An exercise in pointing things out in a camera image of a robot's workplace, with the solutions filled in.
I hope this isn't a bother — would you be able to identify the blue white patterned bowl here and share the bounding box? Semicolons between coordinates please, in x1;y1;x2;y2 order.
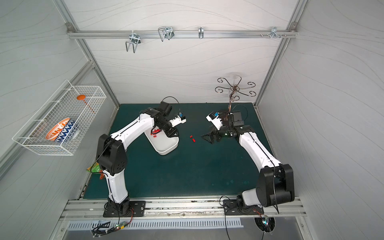
55;119;78;143

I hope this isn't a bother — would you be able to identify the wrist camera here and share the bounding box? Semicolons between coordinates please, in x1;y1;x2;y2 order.
169;113;187;127
206;112;223;130

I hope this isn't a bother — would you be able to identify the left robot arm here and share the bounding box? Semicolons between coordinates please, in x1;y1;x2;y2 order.
96;101;187;217

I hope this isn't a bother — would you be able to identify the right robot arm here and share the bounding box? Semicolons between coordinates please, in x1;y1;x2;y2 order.
202;111;295;207

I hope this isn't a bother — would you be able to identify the copper wire jewelry stand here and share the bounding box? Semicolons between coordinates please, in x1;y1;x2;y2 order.
215;75;257;112

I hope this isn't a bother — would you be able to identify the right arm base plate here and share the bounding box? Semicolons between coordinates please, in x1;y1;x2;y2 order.
222;199;264;216

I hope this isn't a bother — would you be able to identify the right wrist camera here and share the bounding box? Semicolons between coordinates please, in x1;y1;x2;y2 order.
206;112;223;130

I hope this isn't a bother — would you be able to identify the white plastic storage box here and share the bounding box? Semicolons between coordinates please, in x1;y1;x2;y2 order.
144;127;179;156

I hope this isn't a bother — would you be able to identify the aluminium cross rail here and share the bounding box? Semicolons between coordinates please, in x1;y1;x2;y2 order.
67;29;299;40

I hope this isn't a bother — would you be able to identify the white wire basket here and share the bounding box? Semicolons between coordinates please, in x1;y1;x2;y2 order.
12;80;107;156

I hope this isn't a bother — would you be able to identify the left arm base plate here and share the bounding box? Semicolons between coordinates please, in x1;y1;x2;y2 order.
103;200;147;218

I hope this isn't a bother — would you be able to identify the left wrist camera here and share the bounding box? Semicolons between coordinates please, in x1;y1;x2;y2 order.
169;113;187;127

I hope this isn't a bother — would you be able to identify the green snack packet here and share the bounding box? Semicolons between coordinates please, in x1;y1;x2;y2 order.
87;162;105;180

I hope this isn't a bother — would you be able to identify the orange white patterned bowl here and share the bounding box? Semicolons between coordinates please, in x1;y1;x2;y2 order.
46;118;71;141

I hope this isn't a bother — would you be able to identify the metal hook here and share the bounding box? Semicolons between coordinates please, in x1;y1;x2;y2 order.
158;27;175;42
125;31;141;53
260;27;287;39
198;27;204;39

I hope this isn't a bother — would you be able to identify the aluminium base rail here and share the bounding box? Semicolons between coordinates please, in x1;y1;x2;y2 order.
60;195;307;221

